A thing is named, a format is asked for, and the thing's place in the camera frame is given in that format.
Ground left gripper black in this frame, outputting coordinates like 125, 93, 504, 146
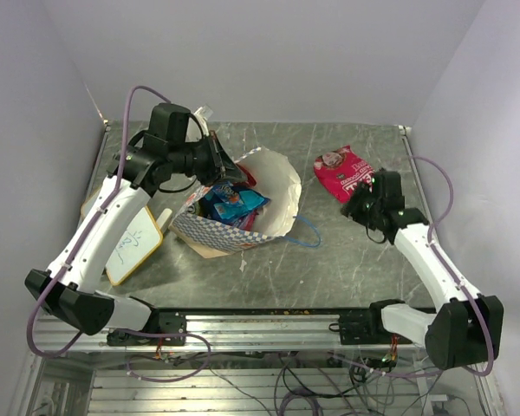
170, 131, 250, 188

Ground blue Slendy fruit snack bag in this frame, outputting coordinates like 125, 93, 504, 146
199, 183, 270, 231

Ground red REAL chips bag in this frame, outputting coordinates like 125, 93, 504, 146
313, 145, 374, 204

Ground blue checkered paper bag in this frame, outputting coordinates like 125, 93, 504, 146
170, 147, 322, 258

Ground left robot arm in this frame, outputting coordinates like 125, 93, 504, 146
25, 103, 247, 344

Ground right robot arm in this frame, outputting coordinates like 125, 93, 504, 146
341, 170, 504, 374

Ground red pink candy packet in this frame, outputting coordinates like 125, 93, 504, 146
236, 163, 257, 188

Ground white whiteboard marker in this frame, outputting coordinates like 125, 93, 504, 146
156, 208, 173, 231

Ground small yellow-framed whiteboard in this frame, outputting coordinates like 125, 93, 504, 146
73, 178, 163, 293

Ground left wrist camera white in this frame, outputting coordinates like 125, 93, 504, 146
186, 105, 213, 142

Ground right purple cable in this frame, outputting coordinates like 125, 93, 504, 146
405, 155, 495, 377

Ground purple cable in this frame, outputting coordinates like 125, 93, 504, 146
25, 85, 174, 359
405, 155, 495, 377

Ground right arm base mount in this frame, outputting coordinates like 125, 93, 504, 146
328, 299, 405, 345

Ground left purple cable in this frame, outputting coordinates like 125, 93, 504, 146
25, 85, 174, 359

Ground aluminium frame rail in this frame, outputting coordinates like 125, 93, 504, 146
29, 314, 486, 352

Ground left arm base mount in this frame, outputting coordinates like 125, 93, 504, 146
107, 311, 187, 347

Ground loose wires under table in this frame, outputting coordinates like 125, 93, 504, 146
99, 333, 456, 416

